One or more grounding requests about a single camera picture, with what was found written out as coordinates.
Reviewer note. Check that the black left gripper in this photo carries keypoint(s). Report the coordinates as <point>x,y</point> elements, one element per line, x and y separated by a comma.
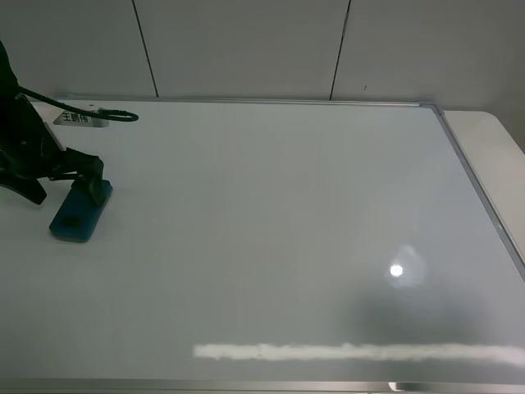
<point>29,151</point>

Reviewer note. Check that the grey camera box with label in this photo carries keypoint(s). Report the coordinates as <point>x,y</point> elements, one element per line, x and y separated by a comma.
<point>53,116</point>

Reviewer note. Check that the white whiteboard with aluminium frame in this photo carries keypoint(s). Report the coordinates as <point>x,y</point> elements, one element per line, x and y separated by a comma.
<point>266,248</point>

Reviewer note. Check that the teal whiteboard eraser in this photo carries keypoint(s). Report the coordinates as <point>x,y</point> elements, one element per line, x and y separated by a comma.
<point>77,218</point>

